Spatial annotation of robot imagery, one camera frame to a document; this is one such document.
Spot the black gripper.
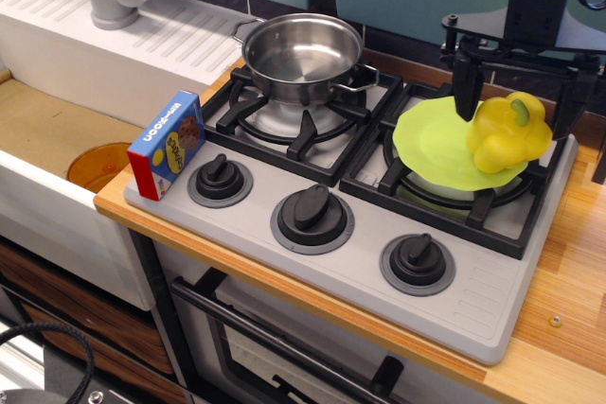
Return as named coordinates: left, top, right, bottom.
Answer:
left=442, top=9, right=605, bottom=141

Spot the yellow toy bell pepper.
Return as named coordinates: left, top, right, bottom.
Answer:
left=466, top=92, right=553, bottom=174

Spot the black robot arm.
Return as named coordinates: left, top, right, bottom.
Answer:
left=442, top=0, right=605, bottom=140

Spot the lime green plate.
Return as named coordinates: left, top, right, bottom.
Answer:
left=392, top=97, right=527, bottom=191

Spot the black right stove knob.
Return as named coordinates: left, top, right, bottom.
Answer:
left=380, top=233, right=455, bottom=297

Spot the black stove knob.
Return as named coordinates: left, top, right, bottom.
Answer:
left=187, top=153, right=254, bottom=209
left=270, top=184, right=355, bottom=255
left=380, top=233, right=455, bottom=297

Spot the stainless steel pot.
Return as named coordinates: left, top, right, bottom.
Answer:
left=232, top=13, right=380, bottom=106

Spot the grey toy stove top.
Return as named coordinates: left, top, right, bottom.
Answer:
left=123, top=61, right=579, bottom=367

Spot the black middle stove knob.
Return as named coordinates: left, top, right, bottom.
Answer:
left=270, top=184, right=355, bottom=255

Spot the black left stove knob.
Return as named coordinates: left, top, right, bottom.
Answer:
left=187, top=153, right=254, bottom=209

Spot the black right burner grate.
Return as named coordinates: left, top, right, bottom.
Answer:
left=340, top=81, right=578, bottom=259

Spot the black burner grate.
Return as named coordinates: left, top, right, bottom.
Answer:
left=340, top=81, right=578, bottom=259
left=202, top=64, right=403, bottom=186

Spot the black left burner grate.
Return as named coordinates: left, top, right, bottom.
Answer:
left=202, top=64, right=403, bottom=186

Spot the blue cookie box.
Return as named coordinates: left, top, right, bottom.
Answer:
left=127, top=91, right=205, bottom=202

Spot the white toy sink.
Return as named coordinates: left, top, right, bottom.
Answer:
left=1, top=0, right=243, bottom=310

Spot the wooden drawer unit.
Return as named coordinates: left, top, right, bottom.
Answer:
left=1, top=238, right=190, bottom=403

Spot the oven door with black handle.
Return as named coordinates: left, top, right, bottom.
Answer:
left=169, top=269, right=404, bottom=403

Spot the black cable bottom left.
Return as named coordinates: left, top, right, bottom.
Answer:
left=0, top=321, right=96, bottom=404

